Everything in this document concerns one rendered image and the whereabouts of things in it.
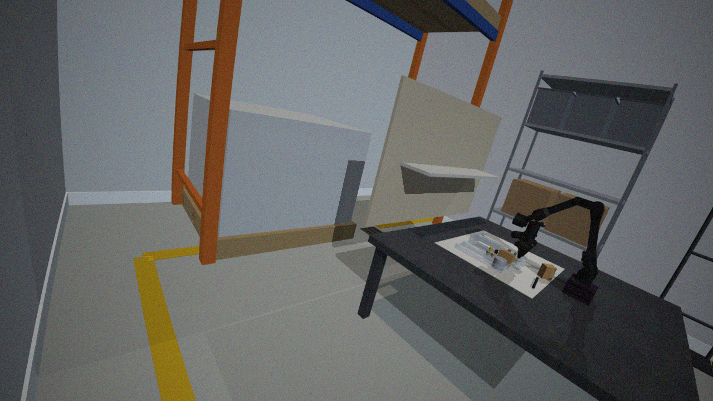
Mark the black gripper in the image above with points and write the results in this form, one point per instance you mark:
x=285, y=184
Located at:
x=525, y=245

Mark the brown rectangular block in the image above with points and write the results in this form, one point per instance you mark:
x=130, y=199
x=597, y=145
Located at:
x=547, y=271

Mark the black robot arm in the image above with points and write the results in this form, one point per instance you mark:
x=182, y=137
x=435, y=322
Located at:
x=589, y=257

